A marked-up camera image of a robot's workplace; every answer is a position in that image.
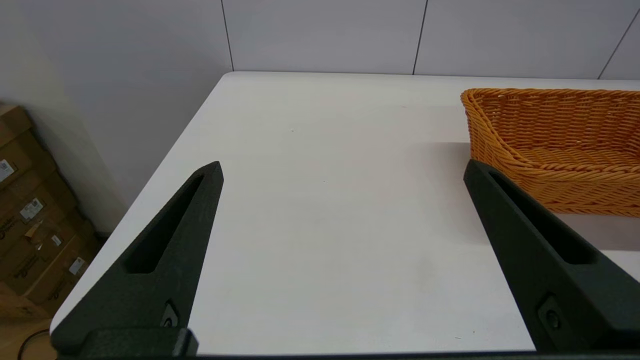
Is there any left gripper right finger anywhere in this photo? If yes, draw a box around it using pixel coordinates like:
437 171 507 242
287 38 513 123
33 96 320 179
463 159 640 353

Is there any cardboard box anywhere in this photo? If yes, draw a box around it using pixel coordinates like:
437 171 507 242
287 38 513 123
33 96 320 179
0 170 83 246
0 215 103 298
0 131 60 203
0 282 53 322
0 104 32 148

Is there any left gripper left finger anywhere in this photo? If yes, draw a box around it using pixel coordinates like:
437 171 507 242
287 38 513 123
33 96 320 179
50 161 224 357

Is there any orange wicker basket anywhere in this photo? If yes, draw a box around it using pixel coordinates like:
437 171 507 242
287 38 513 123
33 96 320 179
460 88 640 218

